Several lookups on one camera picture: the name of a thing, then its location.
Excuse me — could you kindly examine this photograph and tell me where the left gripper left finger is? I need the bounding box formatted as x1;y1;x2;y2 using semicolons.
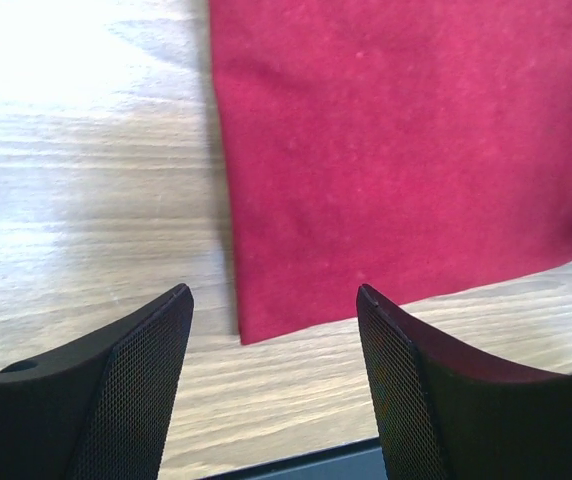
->
0;284;194;479

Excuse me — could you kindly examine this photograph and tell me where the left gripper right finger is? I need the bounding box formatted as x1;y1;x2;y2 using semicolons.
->
357;285;572;479

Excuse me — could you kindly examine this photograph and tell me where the red t shirt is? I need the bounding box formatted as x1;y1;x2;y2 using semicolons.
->
209;1;572;344

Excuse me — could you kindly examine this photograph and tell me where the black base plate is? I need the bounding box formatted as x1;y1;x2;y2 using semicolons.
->
208;438;387;480

